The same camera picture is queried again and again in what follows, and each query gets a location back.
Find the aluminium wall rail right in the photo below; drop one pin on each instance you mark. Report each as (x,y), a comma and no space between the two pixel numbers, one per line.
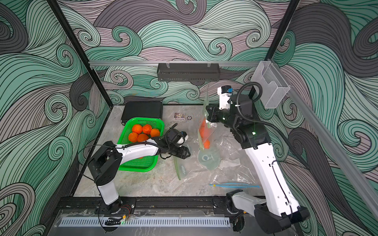
(303,100)

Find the green-zip bag of oranges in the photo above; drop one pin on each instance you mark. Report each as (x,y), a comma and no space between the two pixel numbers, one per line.
(223,161)

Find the aluminium wall rail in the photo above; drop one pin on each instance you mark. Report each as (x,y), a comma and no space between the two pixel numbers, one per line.
(168,63)
(303,100)

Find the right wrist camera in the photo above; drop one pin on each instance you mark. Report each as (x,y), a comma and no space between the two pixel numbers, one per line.
(224,93)

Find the black wall tray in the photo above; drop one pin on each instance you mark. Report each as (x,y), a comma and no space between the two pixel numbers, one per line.
(188,72)

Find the white slotted cable duct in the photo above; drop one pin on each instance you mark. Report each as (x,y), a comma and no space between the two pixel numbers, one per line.
(146,222)

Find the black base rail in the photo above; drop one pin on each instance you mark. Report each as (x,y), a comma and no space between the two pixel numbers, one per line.
(218,205)

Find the clear acrylic wall holder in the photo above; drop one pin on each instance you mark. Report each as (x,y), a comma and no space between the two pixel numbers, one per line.
(273,83)

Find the orange fruit taken out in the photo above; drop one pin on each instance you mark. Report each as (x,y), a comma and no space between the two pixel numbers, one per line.
(137,128)

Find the black hard case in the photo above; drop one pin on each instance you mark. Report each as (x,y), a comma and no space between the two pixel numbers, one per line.
(150,109)

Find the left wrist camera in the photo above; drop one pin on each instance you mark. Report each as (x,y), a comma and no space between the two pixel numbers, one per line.
(182,138)

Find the green plastic basket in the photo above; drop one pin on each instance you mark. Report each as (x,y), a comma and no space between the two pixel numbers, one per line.
(144,164)

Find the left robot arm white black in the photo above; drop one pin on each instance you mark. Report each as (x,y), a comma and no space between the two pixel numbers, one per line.
(104,164)

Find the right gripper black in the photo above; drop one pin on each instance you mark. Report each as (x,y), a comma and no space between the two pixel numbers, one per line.
(214,113)

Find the aluminium wall rail back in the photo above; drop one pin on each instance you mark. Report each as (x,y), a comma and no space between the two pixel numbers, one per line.
(168,63)

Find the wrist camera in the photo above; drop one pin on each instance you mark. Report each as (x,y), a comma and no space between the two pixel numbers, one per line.
(182,138)
(224,93)

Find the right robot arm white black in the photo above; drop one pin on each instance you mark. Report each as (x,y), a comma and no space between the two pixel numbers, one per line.
(254,139)

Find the small card box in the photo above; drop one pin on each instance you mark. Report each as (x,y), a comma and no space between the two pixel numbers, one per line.
(179,116)

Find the orange fruit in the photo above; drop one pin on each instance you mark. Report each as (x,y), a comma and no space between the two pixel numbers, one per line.
(133,137)
(155,132)
(142,137)
(146,129)

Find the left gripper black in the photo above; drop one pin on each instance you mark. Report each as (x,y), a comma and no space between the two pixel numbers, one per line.
(183,153)

